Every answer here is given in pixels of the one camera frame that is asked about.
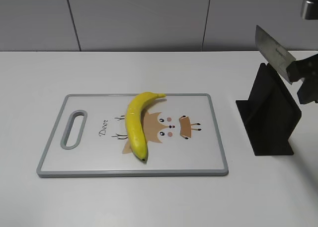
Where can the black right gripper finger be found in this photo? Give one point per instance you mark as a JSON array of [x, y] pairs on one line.
[[308, 92]]

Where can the steel kitchen knife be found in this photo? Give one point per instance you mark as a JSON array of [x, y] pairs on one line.
[[283, 61]]

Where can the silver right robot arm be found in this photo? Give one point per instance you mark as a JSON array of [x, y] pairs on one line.
[[310, 12]]

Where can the yellow plastic banana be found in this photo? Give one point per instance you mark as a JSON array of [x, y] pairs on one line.
[[133, 123]]

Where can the black knife stand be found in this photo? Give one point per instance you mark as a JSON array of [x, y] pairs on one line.
[[270, 114]]

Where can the white grey-rimmed cutting board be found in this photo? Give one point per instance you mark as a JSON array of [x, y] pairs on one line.
[[89, 138]]

